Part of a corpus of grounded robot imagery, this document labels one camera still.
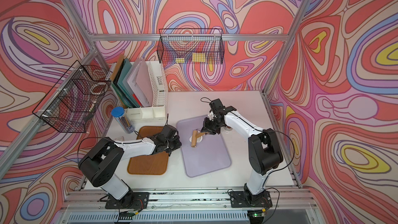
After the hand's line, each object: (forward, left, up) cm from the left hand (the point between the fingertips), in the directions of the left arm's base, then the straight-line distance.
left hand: (184, 144), depth 91 cm
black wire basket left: (+5, +53, +29) cm, 61 cm away
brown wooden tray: (-11, +16, -2) cm, 19 cm away
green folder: (+21, +36, +25) cm, 49 cm away
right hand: (+2, -12, +7) cm, 14 cm away
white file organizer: (+42, +22, 0) cm, 47 cm away
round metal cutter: (+9, -27, +4) cm, 28 cm away
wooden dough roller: (+5, -6, +3) cm, 8 cm away
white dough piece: (+2, -9, +2) cm, 9 cm away
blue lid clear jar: (+10, +36, +18) cm, 41 cm away
